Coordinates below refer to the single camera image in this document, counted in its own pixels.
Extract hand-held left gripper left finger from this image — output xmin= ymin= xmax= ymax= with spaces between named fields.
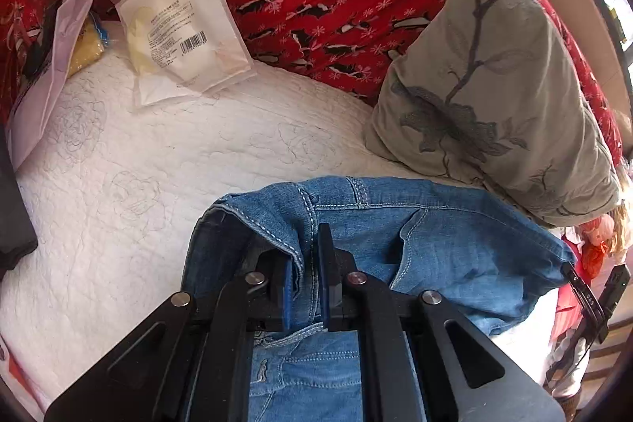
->
xmin=44 ymin=249 xmax=298 ymax=422

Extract pale lilac plastic bag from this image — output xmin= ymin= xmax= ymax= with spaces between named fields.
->
xmin=7 ymin=0 xmax=95 ymax=170

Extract white quilted bed cover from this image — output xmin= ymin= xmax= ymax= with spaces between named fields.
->
xmin=0 ymin=21 xmax=562 ymax=422

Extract blue denim pants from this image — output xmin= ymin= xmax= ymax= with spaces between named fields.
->
xmin=180 ymin=176 xmax=578 ymax=422

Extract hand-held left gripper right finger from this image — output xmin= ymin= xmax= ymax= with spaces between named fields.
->
xmin=316 ymin=223 xmax=567 ymax=422

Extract yellow cloth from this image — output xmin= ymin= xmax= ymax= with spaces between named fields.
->
xmin=66 ymin=19 xmax=107 ymax=79

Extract dark jacket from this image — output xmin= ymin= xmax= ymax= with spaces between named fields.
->
xmin=0 ymin=125 xmax=39 ymax=279

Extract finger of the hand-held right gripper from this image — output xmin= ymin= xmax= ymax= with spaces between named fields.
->
xmin=600 ymin=264 xmax=632 ymax=320
xmin=564 ymin=261 xmax=610 ymax=344

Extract white and orange plastic bag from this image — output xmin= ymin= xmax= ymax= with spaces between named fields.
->
xmin=0 ymin=333 xmax=45 ymax=418

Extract grey floral pillow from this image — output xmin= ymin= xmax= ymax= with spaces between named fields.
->
xmin=363 ymin=0 xmax=623 ymax=227

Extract white packet in clear wrap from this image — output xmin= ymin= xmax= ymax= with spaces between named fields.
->
xmin=115 ymin=0 xmax=258 ymax=109

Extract blond doll in plastic bag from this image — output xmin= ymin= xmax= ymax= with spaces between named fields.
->
xmin=559 ymin=110 xmax=633 ymax=284

